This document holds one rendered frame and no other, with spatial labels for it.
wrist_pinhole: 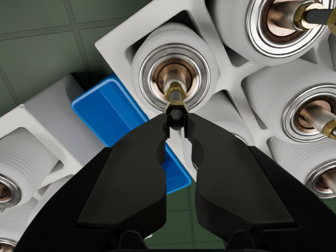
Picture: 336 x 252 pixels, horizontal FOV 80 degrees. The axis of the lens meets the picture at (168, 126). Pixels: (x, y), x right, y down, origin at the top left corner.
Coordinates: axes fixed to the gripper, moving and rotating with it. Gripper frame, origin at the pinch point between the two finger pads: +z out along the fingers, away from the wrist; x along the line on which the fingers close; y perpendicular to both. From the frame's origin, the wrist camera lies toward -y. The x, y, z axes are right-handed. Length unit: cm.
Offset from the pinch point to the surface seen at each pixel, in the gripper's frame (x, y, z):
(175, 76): 0.1, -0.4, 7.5
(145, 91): -3.1, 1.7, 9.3
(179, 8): 0.8, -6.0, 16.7
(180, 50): 0.6, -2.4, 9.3
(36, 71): -31.1, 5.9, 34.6
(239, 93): 9.6, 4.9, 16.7
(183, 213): 3, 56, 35
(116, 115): -13.9, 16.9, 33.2
